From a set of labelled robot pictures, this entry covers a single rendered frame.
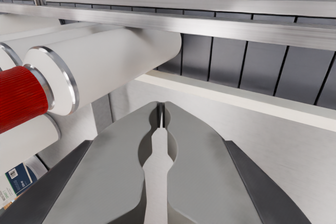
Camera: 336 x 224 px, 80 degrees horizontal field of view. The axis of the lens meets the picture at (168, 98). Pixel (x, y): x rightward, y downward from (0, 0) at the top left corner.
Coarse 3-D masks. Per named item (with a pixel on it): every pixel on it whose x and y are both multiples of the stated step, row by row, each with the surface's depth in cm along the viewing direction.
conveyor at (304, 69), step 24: (0, 0) 43; (24, 0) 38; (192, 48) 25; (216, 48) 23; (240, 48) 22; (264, 48) 21; (288, 48) 20; (312, 48) 19; (168, 72) 28; (192, 72) 26; (216, 72) 25; (240, 72) 23; (264, 72) 22; (288, 72) 21; (312, 72) 20; (288, 96) 22; (312, 96) 20
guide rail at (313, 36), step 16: (48, 16) 24; (64, 16) 22; (80, 16) 21; (96, 16) 20; (112, 16) 19; (128, 16) 18; (144, 16) 17; (160, 16) 16; (176, 16) 16; (192, 16) 16; (208, 16) 16; (192, 32) 15; (208, 32) 15; (224, 32) 14; (240, 32) 14; (256, 32) 13; (272, 32) 13; (288, 32) 12; (304, 32) 12; (320, 32) 12; (320, 48) 12
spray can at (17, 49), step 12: (96, 24) 24; (108, 24) 24; (36, 36) 18; (48, 36) 18; (60, 36) 19; (72, 36) 20; (0, 48) 15; (12, 48) 16; (24, 48) 16; (0, 60) 15; (12, 60) 15
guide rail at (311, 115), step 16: (144, 80) 26; (160, 80) 25; (176, 80) 24; (192, 80) 24; (208, 96) 23; (224, 96) 22; (240, 96) 21; (256, 96) 21; (272, 96) 21; (272, 112) 20; (288, 112) 19; (304, 112) 18; (320, 112) 18
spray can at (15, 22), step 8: (0, 16) 29; (8, 16) 29; (16, 16) 30; (24, 16) 31; (32, 16) 32; (40, 16) 33; (0, 24) 28; (8, 24) 29; (16, 24) 30; (24, 24) 30; (32, 24) 31; (40, 24) 32; (48, 24) 33; (56, 24) 34; (0, 32) 28; (8, 32) 29
